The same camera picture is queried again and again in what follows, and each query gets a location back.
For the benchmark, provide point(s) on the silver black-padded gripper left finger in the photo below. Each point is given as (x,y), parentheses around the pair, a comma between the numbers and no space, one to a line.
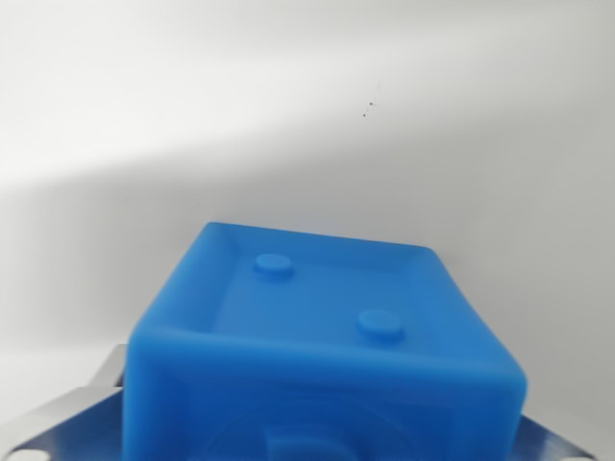
(72,413)

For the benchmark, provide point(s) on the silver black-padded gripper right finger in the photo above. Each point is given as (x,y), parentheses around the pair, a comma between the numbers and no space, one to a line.
(552,439)

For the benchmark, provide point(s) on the blue rubber cube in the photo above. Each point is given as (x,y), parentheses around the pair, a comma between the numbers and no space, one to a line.
(317,355)

